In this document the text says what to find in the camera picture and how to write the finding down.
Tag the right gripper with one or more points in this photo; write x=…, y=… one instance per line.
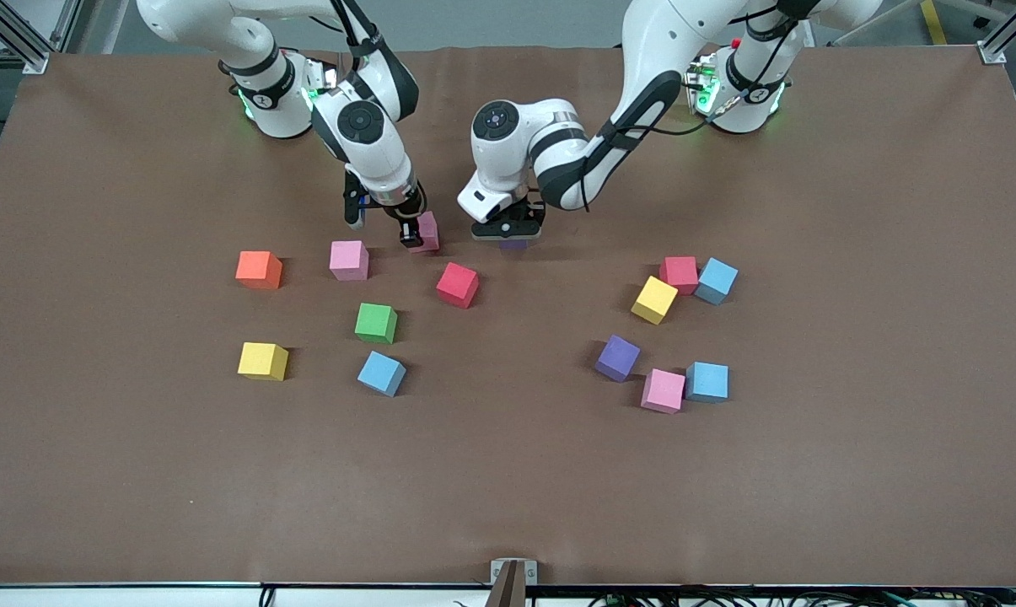
x=405, y=213

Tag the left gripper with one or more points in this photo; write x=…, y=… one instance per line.
x=518, y=209

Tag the pink foam cube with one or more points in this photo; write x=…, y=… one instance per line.
x=430, y=232
x=663, y=390
x=349, y=260

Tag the purple foam cube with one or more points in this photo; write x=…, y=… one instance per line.
x=514, y=246
x=617, y=357

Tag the red foam cube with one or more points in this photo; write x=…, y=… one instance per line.
x=680, y=271
x=457, y=284

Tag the green foam cube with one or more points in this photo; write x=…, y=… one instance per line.
x=376, y=323

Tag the light blue foam cube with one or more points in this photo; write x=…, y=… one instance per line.
x=706, y=381
x=716, y=281
x=381, y=373

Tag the yellow foam cube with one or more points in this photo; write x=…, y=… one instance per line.
x=263, y=361
x=654, y=300

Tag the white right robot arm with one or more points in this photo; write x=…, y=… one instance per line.
x=381, y=160

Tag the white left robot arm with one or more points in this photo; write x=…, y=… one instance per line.
x=668, y=34

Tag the orange foam cube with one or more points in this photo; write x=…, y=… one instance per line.
x=259, y=270

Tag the brown table cover mat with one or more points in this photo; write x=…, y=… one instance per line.
x=508, y=472

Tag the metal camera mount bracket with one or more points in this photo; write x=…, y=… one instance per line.
x=512, y=577

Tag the aluminium frame profile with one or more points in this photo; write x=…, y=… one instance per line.
x=992, y=52
x=27, y=46

